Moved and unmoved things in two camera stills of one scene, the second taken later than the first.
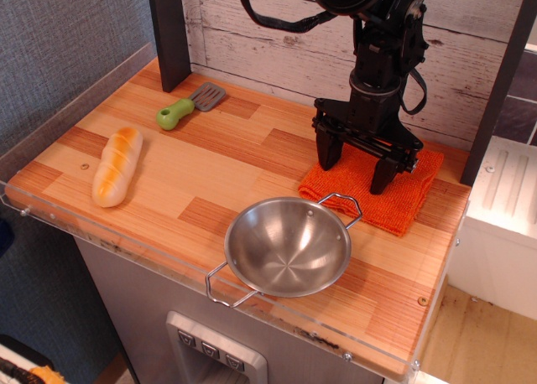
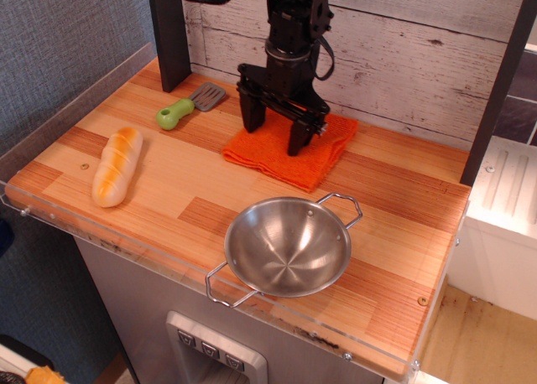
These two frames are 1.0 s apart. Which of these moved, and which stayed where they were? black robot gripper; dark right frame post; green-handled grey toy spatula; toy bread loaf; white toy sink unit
Moved: black robot gripper
Stayed: toy bread loaf; dark right frame post; green-handled grey toy spatula; white toy sink unit
